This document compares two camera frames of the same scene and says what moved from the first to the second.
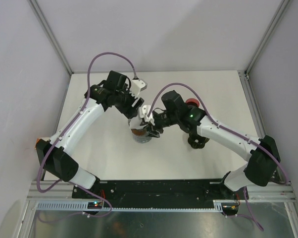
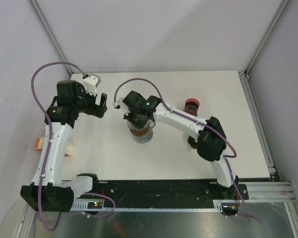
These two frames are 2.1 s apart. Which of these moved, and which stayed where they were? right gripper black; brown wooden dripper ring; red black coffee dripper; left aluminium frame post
Moved: right gripper black
Stayed: left aluminium frame post; red black coffee dripper; brown wooden dripper ring
